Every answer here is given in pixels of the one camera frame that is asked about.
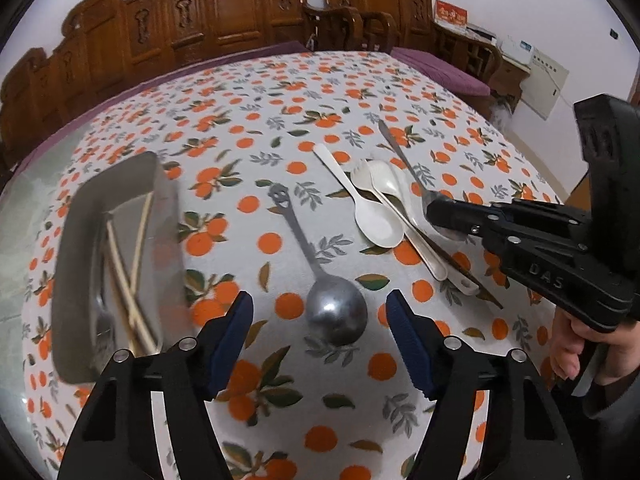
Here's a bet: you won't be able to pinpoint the white plastic fork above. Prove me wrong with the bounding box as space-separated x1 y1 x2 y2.
350 159 448 282

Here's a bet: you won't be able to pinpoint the purple seat cushion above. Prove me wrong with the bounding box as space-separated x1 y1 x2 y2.
390 47 490 96

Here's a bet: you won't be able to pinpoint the dark wooden chopstick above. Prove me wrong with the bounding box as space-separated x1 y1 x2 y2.
424 237 504 310

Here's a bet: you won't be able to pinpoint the smiley handle steel spoon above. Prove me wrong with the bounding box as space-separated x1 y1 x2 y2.
268 183 368 347

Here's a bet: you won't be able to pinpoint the plain steel spoon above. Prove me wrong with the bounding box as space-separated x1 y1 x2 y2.
378 119 468 242

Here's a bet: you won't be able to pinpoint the chopsticks in tray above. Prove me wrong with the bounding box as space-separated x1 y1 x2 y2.
104 192 160 356

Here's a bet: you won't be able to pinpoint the red sign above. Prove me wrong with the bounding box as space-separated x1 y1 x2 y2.
434 0 469 28

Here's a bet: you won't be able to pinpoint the steel utensil tray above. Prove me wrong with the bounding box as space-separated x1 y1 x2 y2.
51 152 193 385

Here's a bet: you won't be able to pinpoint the white electrical box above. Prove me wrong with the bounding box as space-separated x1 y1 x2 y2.
521 49 570 120

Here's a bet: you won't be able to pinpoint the white plastic teaspoon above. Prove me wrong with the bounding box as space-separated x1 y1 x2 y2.
314 143 404 249

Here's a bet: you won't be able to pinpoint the person right hand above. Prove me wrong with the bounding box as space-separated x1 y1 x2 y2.
549 308 639 386

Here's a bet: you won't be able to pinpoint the wooden armchair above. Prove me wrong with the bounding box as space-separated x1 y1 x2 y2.
303 4 397 53

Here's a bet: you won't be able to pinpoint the orange print tablecloth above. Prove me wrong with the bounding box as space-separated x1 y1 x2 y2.
23 52 554 479

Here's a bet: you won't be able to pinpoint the large white plastic spoon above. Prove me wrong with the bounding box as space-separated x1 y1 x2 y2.
368 160 480 296

